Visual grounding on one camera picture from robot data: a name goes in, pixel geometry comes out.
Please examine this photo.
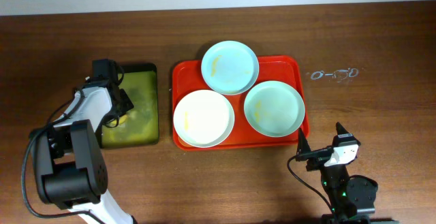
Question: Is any yellow green scrub sponge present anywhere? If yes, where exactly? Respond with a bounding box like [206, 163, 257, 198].
[114, 114, 128, 125]

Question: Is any white plate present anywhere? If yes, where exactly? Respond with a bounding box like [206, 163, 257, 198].
[173, 90, 235, 148]

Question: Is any light blue plate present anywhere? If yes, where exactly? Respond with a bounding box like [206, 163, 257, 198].
[200, 40, 260, 95]

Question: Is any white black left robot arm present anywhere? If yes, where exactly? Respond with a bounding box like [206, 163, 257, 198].
[23, 82, 136, 223]

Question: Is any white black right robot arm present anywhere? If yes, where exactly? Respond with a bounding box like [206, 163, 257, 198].
[295, 123, 378, 223]

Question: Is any black tray with yellow water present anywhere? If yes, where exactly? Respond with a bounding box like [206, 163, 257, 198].
[97, 63, 159, 149]

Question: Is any red plastic serving tray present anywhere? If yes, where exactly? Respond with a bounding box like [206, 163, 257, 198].
[172, 55, 304, 150]

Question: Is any pale green plate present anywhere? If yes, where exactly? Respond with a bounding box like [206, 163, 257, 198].
[243, 80, 306, 138]

